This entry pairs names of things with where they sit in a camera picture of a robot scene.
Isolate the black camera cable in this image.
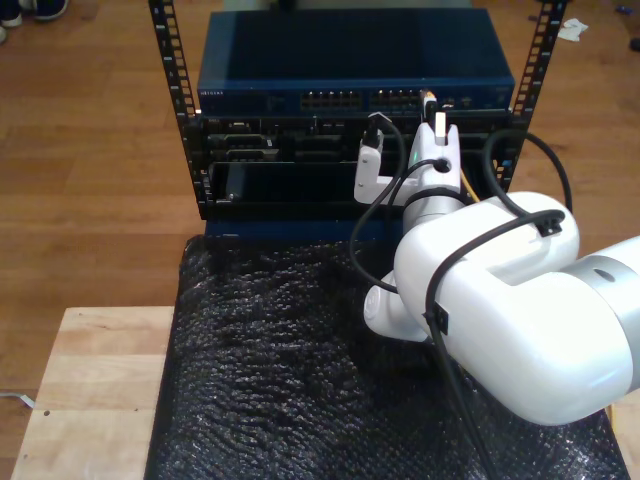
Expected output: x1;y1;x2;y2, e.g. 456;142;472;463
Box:
348;112;574;480

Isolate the black rack server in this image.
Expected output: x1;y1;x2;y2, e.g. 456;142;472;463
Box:
199;114;511;164

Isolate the blue base platform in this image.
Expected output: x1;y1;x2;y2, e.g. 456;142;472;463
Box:
203;217;406;242

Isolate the grey flat ribbon cable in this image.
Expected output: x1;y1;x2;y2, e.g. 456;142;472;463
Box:
0;392;39;409

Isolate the white crumpled paper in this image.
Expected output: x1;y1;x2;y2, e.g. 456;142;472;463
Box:
557;18;590;43

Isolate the blue Netgear network switch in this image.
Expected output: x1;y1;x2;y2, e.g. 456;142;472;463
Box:
196;8;516;117

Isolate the black bubble wrap mat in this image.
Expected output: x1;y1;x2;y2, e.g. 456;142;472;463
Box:
143;234;631;480

